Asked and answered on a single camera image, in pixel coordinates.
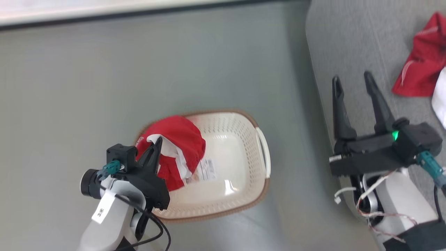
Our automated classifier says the red and white garment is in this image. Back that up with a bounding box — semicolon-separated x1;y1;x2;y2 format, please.
135;115;207;192

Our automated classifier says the teal cable connector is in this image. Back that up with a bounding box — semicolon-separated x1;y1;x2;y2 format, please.
416;151;446;189
97;160;122;177

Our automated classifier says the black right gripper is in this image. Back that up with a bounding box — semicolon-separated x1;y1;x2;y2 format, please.
329;71;418;177

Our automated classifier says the grey fabric sofa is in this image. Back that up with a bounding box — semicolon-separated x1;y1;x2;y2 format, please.
306;0;446;251

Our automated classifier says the thin black cable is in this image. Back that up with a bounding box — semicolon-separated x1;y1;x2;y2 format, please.
115;193;172;251
433;185;446;222

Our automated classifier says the white and red wire bundle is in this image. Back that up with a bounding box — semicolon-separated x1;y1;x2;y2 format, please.
334;170;418;243

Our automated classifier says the white and black skirting board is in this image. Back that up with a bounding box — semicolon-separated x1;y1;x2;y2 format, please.
0;0;310;31

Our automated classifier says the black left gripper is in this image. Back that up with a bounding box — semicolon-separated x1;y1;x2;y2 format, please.
121;137;171;211

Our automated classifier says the red garment with white stitching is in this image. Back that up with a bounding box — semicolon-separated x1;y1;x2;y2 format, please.
392;12;446;98

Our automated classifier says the plain white garment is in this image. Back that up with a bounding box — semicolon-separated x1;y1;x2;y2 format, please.
431;67;446;129

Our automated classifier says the printed barcode label sticker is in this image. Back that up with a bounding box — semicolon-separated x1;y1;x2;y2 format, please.
185;158;218;184

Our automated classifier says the cream perforated laundry basket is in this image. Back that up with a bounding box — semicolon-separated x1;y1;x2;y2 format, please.
134;109;271;223

